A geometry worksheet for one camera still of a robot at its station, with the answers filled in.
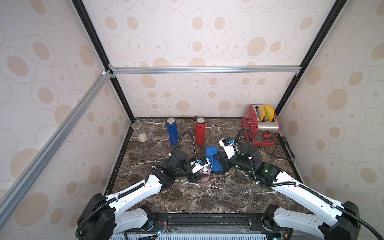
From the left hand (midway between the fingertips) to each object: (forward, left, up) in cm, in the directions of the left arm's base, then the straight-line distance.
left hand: (208, 168), depth 74 cm
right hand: (+3, -2, +6) cm, 7 cm away
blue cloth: (0, -3, +4) cm, 6 cm away
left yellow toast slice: (+39, -36, +3) cm, 53 cm away
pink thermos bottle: (-3, +1, +4) cm, 5 cm away
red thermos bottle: (+27, +3, -3) cm, 28 cm away
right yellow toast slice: (+37, -41, +4) cm, 55 cm away
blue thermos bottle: (+28, +21, -1) cm, 35 cm away
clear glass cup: (+30, +44, -8) cm, 54 cm away
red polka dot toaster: (+27, -37, -4) cm, 46 cm away
